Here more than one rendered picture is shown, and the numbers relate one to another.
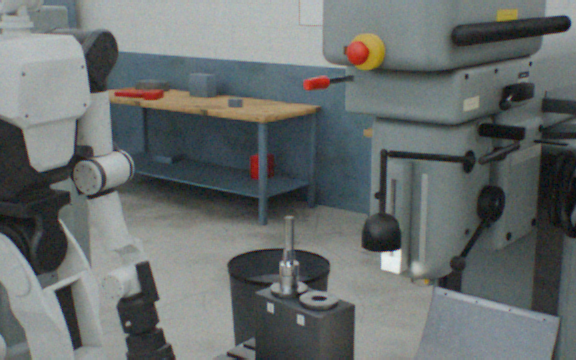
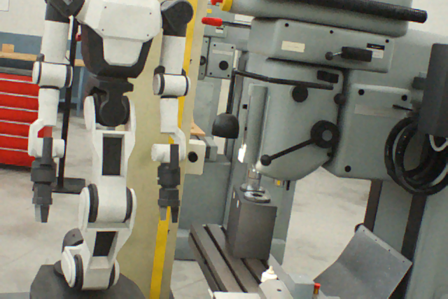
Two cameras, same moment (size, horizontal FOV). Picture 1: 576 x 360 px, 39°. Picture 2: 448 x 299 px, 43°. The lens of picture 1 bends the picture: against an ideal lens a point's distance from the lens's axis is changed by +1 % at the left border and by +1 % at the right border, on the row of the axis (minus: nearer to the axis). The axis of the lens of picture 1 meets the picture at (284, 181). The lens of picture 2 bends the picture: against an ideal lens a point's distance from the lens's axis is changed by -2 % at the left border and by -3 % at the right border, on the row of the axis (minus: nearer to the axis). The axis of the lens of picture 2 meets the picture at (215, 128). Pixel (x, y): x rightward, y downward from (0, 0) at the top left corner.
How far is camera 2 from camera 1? 1.12 m
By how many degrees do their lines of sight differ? 37
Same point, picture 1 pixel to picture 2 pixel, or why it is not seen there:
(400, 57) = (235, 2)
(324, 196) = not seen: outside the picture
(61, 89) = (131, 22)
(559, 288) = (417, 239)
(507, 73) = (350, 38)
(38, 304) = (92, 136)
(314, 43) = not seen: outside the picture
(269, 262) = not seen: hidden behind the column
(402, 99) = (260, 40)
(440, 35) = not seen: outside the picture
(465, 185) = (296, 110)
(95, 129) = (168, 57)
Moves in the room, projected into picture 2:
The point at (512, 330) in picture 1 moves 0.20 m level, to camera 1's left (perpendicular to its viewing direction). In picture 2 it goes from (383, 265) to (325, 244)
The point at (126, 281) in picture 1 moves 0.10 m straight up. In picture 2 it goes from (161, 151) to (164, 124)
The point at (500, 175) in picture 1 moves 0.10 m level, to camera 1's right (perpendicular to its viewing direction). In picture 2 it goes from (344, 118) to (379, 126)
